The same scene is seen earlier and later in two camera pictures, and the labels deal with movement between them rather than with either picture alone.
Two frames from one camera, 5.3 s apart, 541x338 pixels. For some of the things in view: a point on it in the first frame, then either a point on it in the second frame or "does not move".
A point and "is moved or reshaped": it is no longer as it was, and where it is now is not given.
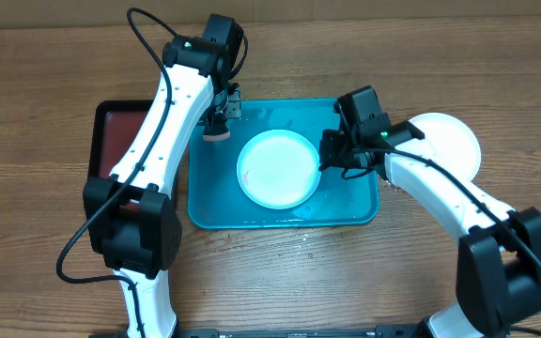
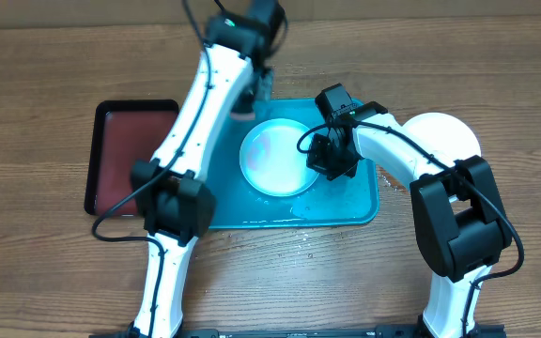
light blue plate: x=278 y=168 is moved or reshaped
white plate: x=448 y=141 does not move
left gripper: x=233 y=111 -> x=262 y=91
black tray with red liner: x=111 y=127 does not move
